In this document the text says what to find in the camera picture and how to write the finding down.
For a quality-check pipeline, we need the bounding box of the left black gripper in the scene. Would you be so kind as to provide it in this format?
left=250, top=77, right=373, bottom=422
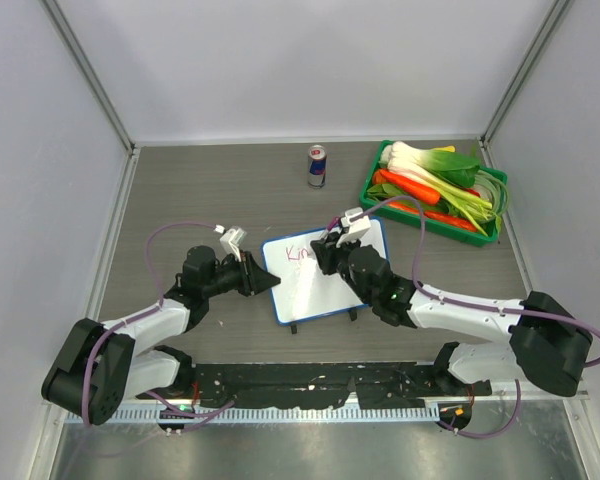
left=203, top=249, right=280, bottom=298

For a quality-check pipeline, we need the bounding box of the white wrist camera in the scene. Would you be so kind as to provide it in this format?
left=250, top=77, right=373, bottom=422
left=219, top=226, right=246, bottom=262
left=336, top=207, right=371, bottom=248

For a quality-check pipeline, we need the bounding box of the green plastic tray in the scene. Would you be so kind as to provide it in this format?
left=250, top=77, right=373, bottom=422
left=359, top=140, right=499, bottom=246

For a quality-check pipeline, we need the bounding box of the pink capped marker pen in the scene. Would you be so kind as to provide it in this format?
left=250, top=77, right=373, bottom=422
left=320, top=216, right=340, bottom=239

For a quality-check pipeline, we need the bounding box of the green onion bunch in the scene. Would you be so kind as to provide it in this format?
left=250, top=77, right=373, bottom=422
left=404, top=168, right=510, bottom=236

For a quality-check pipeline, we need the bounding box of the small orange carrot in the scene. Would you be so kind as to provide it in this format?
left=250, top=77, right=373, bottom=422
left=388, top=201, right=477, bottom=232

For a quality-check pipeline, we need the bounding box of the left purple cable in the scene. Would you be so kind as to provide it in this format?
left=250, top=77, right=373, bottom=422
left=81, top=221, right=236, bottom=441

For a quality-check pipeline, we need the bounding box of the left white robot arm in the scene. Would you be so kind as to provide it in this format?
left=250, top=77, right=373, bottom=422
left=41, top=246, right=281, bottom=425

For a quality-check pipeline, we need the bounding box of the purple cable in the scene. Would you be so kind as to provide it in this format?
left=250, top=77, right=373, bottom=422
left=81, top=221, right=236, bottom=441
left=362, top=195, right=600, bottom=441

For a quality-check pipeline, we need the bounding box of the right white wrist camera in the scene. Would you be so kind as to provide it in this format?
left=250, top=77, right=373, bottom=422
left=336, top=207, right=371, bottom=248

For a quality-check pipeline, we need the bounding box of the blue framed whiteboard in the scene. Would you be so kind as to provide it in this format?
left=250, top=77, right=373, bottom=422
left=261, top=228, right=365, bottom=327

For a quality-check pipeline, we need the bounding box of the white green bok choy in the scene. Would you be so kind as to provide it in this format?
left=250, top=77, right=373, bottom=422
left=379, top=141, right=480, bottom=188

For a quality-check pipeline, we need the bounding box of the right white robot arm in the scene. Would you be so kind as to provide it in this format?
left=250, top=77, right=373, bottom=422
left=311, top=233, right=592, bottom=397

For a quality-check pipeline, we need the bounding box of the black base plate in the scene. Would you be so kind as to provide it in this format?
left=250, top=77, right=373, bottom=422
left=155, top=362, right=492, bottom=410

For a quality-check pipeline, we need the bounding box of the white slotted cable duct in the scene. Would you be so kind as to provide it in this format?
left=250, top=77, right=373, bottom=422
left=64, top=402, right=440, bottom=426

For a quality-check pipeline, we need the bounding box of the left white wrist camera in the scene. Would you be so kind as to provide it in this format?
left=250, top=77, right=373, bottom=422
left=219, top=226, right=246, bottom=262

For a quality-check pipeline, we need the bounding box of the red bull can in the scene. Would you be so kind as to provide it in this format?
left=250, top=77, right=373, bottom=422
left=307, top=145, right=327, bottom=188

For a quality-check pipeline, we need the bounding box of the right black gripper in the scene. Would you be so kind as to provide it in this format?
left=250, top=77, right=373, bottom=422
left=313, top=229, right=373, bottom=303

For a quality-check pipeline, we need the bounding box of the large orange carrot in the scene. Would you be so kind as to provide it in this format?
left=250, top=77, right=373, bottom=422
left=372, top=169, right=441, bottom=206

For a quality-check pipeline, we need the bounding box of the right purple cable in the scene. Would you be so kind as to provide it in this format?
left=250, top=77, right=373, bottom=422
left=362, top=195, right=600, bottom=441

